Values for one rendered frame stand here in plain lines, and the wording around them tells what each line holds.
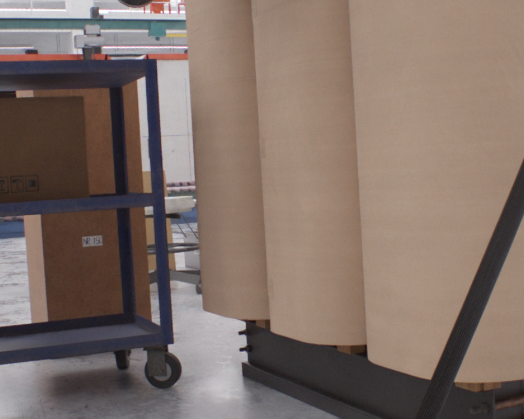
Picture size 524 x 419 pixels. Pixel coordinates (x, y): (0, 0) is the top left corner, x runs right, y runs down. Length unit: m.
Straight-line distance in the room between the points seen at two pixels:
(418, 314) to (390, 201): 0.21
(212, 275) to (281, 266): 0.43
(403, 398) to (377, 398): 0.11
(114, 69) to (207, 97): 0.27
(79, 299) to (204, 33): 1.10
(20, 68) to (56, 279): 0.90
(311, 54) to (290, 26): 0.09
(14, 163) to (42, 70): 0.26
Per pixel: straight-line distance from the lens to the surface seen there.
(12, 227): 10.16
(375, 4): 1.71
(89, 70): 2.49
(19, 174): 2.50
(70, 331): 2.89
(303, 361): 2.36
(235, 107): 2.35
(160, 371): 2.57
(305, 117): 1.97
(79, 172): 2.53
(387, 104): 1.67
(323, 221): 1.96
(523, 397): 1.80
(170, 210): 4.53
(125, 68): 2.52
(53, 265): 3.11
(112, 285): 3.16
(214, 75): 2.40
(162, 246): 2.52
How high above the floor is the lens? 0.59
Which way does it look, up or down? 2 degrees down
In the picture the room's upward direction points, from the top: 3 degrees counter-clockwise
